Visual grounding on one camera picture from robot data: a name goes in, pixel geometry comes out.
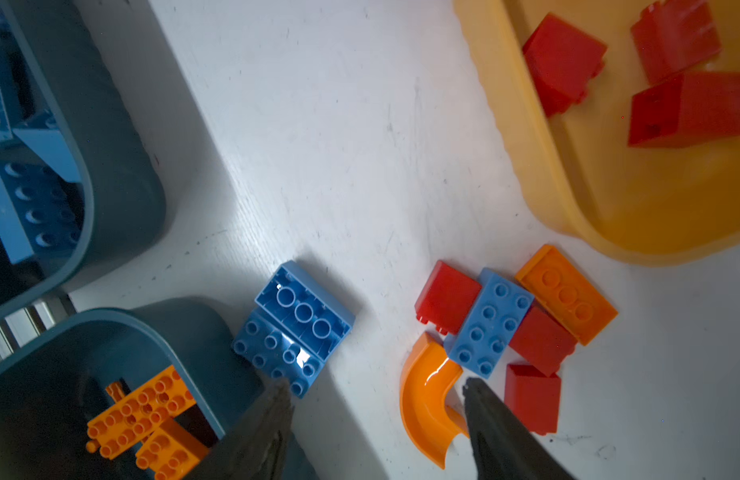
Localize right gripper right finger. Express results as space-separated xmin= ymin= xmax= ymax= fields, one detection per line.
xmin=463 ymin=378 xmax=572 ymax=480

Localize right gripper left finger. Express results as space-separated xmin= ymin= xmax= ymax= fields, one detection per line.
xmin=187 ymin=379 xmax=294 ymax=479

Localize long orange lego plate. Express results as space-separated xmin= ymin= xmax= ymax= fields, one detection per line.
xmin=85 ymin=366 xmax=196 ymax=460

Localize orange lego top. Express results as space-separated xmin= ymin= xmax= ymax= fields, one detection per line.
xmin=515 ymin=244 xmax=618 ymax=346

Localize left teal plastic bin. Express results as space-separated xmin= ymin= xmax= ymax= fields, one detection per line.
xmin=0 ymin=1 xmax=166 ymax=320

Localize blue sloped lego brick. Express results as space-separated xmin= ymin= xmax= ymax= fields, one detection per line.
xmin=12 ymin=109 xmax=81 ymax=183

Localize right teal plastic bin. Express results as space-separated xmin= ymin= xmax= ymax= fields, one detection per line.
xmin=0 ymin=299 xmax=317 ymax=479

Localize blue long lego brick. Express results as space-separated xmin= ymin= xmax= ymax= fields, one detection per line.
xmin=444 ymin=267 xmax=535 ymax=380

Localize orange curved lego piece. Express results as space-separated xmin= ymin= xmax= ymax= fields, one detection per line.
xmin=400 ymin=331 xmax=469 ymax=469

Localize large blue lego block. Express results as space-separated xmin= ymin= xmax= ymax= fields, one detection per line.
xmin=232 ymin=261 xmax=356 ymax=398

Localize red lego panel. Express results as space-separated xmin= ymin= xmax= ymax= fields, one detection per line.
xmin=415 ymin=260 xmax=482 ymax=335
xmin=504 ymin=364 xmax=562 ymax=435
xmin=509 ymin=302 xmax=578 ymax=377

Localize yellow plastic bin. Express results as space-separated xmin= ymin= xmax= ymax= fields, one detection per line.
xmin=454 ymin=1 xmax=740 ymax=266

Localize red lego brick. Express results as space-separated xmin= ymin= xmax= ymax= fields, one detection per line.
xmin=522 ymin=13 xmax=608 ymax=118
xmin=628 ymin=71 xmax=740 ymax=148
xmin=631 ymin=0 xmax=723 ymax=85

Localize teal plastic bin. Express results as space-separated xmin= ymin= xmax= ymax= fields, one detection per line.
xmin=0 ymin=299 xmax=317 ymax=479
xmin=0 ymin=1 xmax=166 ymax=320

